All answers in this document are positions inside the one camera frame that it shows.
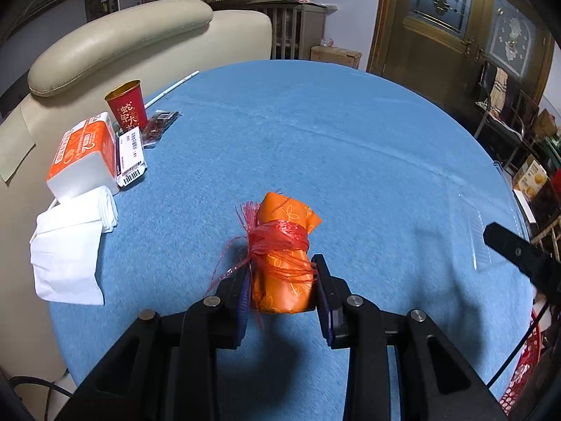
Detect orange tissue pack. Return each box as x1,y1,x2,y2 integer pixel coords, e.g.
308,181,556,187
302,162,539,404
46,112,121,200

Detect black cable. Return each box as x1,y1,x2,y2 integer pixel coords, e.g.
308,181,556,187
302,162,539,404
9,376,73,397
486,302,552,389

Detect wooden glass-panel door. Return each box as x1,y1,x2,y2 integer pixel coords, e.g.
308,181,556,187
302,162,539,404
367,0,555,106

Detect dark snack wrapper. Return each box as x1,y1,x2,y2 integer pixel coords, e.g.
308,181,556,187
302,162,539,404
141,111,181,147

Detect beige leather sofa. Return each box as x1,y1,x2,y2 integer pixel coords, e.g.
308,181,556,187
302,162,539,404
0,0,272,387

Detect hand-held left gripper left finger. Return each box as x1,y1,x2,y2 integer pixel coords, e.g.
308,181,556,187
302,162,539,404
57,267,250,421

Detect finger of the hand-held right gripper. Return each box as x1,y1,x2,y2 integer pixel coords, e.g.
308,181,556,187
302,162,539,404
483,223,561,305

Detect folded white napkins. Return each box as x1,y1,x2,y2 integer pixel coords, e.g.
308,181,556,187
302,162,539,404
30,185,119,306

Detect white barcode box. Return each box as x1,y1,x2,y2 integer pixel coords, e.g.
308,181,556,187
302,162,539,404
115,126,147,189

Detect orange bundle with red string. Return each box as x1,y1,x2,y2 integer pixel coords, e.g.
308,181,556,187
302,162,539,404
206,191,323,329

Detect dark metal chair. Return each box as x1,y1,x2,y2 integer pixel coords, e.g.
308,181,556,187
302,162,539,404
473,61,540,172

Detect wooden slatted cabinet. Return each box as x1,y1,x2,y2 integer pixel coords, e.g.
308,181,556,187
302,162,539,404
210,0,338,60

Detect yellow printed carton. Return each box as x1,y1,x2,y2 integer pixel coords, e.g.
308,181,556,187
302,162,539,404
513,160,548,202

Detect white straw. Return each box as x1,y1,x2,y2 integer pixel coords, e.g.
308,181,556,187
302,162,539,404
144,70,200,108

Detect red paper cup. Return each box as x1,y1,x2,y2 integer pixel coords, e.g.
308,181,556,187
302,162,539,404
104,80,150,132

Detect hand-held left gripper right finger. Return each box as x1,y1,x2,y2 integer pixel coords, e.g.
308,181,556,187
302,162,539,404
312,254,505,421

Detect blue tablecloth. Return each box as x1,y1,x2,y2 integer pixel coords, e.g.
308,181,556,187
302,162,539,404
47,59,538,421

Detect red plastic basket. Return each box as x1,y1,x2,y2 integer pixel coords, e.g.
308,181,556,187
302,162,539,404
500,311,548,415

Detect brown cardboard box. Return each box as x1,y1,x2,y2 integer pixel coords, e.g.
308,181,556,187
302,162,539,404
310,45,363,69

